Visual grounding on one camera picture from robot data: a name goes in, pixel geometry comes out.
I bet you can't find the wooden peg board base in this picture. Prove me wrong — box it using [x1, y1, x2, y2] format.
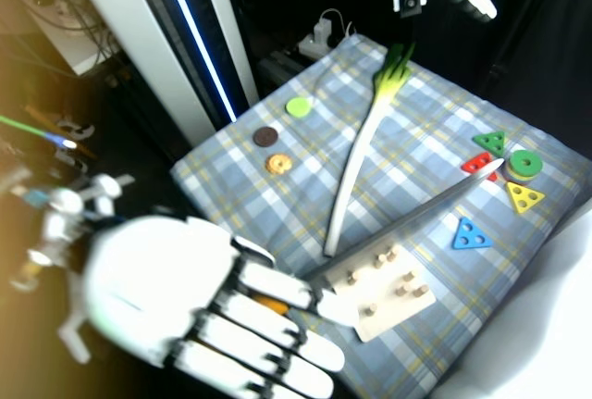
[323, 243, 437, 343]

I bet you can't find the green triangle block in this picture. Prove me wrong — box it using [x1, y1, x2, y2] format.
[472, 131, 508, 156]

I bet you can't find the yellow triangle block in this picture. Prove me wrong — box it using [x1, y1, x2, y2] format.
[505, 181, 546, 215]

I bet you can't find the green sandwich cookie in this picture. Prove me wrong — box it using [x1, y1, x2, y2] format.
[285, 96, 312, 119]

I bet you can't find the white power strip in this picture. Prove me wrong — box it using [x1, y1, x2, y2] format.
[298, 8, 355, 60]

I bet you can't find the yellow ring block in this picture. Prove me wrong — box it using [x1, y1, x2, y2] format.
[503, 169, 540, 186]

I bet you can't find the brown chocolate sandwich cookie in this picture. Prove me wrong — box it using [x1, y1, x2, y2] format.
[253, 126, 279, 148]

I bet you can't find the blue plaid cloth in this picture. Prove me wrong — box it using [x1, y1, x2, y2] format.
[170, 35, 582, 395]

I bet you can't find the white column with blue strip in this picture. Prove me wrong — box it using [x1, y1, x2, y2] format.
[62, 0, 260, 150]

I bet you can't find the long green leek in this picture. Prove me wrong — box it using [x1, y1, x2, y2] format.
[322, 42, 417, 259]

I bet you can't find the red triangle block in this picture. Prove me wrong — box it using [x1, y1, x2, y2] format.
[461, 152, 499, 182]

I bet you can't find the green wire with blue tip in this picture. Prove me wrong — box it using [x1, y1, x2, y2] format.
[0, 114, 79, 150]

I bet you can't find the blue triangle block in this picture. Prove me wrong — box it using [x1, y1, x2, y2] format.
[451, 217, 494, 251]

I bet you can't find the green ring block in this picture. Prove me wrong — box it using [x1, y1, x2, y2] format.
[507, 149, 545, 179]

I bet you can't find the grey cable bundle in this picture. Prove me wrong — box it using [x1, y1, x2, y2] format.
[13, 0, 115, 48]

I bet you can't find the yellow butter cookie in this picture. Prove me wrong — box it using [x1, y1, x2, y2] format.
[265, 153, 294, 177]

